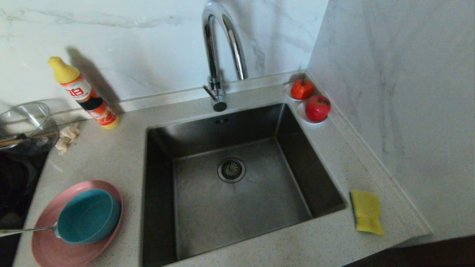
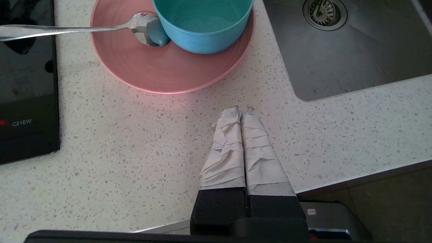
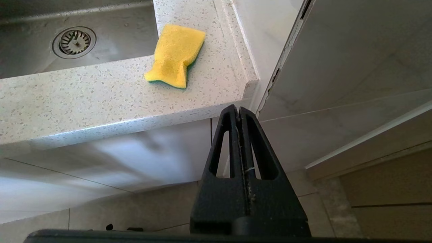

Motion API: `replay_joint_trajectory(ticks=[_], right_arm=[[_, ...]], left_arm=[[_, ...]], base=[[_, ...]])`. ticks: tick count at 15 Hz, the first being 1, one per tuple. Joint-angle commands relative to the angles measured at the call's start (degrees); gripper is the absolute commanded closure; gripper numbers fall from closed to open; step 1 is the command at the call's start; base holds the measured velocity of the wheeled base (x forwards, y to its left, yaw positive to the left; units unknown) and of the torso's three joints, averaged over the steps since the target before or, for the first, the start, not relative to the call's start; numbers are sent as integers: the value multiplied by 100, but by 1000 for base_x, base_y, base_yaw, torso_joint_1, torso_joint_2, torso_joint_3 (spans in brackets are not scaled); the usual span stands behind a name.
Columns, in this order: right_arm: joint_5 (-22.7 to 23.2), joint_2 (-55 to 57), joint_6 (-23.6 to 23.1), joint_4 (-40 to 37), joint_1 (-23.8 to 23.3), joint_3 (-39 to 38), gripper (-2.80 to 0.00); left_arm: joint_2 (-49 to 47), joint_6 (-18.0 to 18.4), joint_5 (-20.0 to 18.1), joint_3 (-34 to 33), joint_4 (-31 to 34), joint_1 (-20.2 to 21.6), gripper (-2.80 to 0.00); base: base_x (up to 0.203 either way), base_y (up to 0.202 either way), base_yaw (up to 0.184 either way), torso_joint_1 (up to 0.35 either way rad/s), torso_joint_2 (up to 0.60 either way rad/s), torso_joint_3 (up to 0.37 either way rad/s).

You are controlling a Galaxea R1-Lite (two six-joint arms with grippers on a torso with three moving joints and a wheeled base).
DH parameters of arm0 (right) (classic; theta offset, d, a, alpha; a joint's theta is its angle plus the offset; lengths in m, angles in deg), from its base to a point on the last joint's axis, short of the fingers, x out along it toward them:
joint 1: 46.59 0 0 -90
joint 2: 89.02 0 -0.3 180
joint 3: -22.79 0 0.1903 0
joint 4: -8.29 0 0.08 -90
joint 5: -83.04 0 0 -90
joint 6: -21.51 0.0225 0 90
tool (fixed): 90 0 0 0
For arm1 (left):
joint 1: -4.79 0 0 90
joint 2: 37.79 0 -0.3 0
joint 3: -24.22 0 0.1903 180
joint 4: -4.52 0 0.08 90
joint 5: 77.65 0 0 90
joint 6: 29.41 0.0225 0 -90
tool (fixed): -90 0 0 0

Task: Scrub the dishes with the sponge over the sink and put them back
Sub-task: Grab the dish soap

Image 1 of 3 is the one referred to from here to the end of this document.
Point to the stainless steel sink basin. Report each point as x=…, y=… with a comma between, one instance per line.
x=241, y=211

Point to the clear glass bowl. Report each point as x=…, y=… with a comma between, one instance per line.
x=26, y=118

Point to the black stove top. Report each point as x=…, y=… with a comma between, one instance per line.
x=15, y=185

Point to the red apple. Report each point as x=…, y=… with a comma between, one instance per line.
x=317, y=107

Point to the brown wooden stick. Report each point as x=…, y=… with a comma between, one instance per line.
x=22, y=139

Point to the crumpled beige tissue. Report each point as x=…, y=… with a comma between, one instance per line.
x=66, y=137

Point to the chrome gooseneck faucet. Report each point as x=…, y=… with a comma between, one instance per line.
x=214, y=55

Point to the yellow capped dish soap bottle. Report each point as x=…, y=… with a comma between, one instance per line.
x=85, y=96

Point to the round metal drain strainer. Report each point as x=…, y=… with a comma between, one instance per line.
x=231, y=170

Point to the pink plate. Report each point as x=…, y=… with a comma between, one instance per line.
x=48, y=252

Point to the yellow green sponge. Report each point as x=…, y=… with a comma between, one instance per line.
x=367, y=211

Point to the teal bowl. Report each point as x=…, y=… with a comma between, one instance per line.
x=87, y=217

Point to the metal spoon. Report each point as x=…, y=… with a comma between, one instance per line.
x=22, y=230

